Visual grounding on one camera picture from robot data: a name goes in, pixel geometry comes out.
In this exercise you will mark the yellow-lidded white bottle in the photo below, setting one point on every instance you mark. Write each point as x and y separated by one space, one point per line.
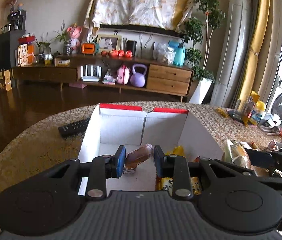
258 113

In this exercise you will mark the clear plastic bag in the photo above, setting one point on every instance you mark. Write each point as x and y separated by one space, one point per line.
162 53

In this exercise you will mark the photo frame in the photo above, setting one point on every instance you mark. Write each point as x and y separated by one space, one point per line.
108 42

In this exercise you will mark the brown clear-wrapped snack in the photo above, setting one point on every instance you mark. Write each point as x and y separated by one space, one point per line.
137 156

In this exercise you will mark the red wrapped fruit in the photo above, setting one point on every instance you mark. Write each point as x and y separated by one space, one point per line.
121 53
129 53

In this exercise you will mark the dried flowers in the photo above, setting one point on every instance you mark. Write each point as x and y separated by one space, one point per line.
13 3

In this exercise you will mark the black remote control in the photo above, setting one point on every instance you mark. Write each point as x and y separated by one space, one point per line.
73 127

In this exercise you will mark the plant in metal pot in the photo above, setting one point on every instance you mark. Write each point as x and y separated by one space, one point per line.
67 49

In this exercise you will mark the round black tray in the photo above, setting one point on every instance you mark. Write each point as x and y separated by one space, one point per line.
233 117

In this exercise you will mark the black tea bar cabinet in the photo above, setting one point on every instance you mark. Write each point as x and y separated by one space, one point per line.
6 50

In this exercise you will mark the red apple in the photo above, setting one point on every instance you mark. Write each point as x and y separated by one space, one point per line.
112 53
104 53

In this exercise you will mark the yellow flat box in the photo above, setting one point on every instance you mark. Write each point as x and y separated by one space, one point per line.
62 61

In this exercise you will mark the red yellow snack packet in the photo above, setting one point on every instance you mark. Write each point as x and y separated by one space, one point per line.
166 183

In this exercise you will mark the stack of small books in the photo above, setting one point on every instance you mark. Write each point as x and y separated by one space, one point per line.
109 78

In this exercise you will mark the standing air conditioner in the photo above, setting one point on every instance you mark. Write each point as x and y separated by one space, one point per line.
233 42

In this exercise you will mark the television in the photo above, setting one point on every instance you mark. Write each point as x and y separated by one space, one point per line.
143 28

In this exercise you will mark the pink flat box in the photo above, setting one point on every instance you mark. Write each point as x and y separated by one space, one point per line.
78 85

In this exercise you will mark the red gift bag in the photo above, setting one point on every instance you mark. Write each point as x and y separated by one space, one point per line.
26 40

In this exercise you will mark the wooden TV cabinet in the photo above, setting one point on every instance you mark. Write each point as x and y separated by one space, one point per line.
168 77

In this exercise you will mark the black speaker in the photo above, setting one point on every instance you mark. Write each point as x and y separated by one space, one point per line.
131 48

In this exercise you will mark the small green potted plant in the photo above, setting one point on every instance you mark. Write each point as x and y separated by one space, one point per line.
42 47

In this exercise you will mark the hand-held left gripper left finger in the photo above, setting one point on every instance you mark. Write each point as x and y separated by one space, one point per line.
119 161

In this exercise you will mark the teal bottle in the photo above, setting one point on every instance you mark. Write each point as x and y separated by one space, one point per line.
178 55

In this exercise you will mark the tall green plant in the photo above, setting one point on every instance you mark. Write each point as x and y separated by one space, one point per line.
206 17

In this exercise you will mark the red white cardboard box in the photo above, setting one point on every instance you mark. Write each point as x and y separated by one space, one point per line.
121 127

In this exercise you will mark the glass cup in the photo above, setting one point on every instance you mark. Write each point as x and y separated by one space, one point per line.
239 110

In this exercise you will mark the brown paper bag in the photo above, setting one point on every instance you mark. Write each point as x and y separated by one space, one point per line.
5 80

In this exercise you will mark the purple kettlebell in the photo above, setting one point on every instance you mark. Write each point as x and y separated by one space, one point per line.
138 77

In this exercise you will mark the white planter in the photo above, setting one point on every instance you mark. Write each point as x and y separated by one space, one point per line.
202 90

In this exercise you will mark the beige tube with red tip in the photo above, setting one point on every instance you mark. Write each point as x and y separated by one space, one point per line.
254 145

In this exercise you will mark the orange radio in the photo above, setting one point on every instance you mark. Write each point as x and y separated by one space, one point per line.
89 48

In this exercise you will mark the floral cloth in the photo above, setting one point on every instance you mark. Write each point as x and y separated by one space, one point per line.
143 2

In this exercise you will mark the yellow jar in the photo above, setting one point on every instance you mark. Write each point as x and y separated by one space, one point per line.
47 60

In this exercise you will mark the pink plush toy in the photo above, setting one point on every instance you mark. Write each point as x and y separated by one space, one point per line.
75 38

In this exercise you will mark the yellow curtain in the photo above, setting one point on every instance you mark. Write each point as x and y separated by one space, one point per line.
255 42

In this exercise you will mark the white orange snack box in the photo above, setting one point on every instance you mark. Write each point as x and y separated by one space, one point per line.
23 55

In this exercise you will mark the white router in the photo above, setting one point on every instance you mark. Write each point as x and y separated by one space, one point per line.
91 76

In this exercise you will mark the small yellow packet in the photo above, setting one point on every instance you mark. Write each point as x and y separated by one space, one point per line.
223 111

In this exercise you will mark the pile of books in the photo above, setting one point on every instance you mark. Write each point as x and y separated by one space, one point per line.
269 123

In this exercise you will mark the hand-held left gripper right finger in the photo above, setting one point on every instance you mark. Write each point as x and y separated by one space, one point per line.
157 161

